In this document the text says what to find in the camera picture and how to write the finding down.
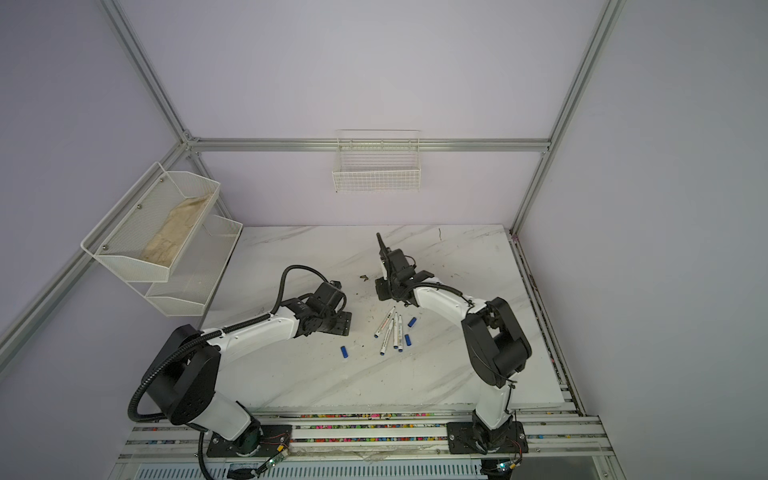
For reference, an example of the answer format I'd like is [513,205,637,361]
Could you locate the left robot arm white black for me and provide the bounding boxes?
[128,281,351,456]

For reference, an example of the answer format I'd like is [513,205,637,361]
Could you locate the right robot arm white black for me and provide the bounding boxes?
[375,234,533,454]

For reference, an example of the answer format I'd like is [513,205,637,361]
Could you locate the beige cloth in shelf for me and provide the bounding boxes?
[140,194,211,267]

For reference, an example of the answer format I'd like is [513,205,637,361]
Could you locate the white wire wall basket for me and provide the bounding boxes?
[332,129,422,193]

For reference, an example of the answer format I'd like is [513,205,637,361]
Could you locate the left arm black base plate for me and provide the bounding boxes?
[205,424,293,458]

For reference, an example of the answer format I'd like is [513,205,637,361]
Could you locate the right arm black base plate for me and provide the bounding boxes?
[446,420,529,455]

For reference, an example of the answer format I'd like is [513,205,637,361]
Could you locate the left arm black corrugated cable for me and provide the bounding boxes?
[127,264,344,480]

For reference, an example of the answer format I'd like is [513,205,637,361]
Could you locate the white mesh two-tier wall shelf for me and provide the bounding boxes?
[81,163,243,317]

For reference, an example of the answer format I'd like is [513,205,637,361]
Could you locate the aluminium enclosure frame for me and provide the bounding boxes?
[1,1,604,422]

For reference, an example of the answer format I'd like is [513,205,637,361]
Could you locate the aluminium rail base frame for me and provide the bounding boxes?
[109,408,626,479]

